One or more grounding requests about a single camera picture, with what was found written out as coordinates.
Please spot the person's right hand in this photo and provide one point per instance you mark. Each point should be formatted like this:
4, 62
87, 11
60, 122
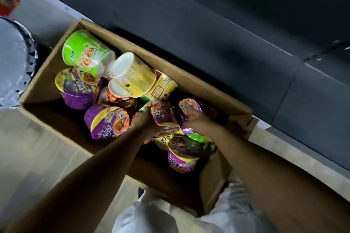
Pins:
202, 125

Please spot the person's left hand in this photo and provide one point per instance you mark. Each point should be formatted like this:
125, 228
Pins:
145, 123

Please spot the purple cup noodle bowl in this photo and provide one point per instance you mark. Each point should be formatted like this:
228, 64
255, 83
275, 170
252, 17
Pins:
165, 115

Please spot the noodle bowls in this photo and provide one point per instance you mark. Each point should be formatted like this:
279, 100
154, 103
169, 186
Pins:
131, 74

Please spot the dark metal store shelving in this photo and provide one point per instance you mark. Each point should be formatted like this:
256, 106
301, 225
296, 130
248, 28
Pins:
218, 36

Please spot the brown cardboard box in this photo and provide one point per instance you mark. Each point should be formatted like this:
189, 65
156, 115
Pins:
54, 82

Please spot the person's right forearm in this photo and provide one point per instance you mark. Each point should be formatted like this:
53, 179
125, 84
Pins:
279, 186

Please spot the person's left forearm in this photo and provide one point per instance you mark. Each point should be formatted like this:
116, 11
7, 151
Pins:
82, 186

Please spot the person's white trousers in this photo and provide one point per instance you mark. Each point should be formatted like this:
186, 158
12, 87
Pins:
232, 213

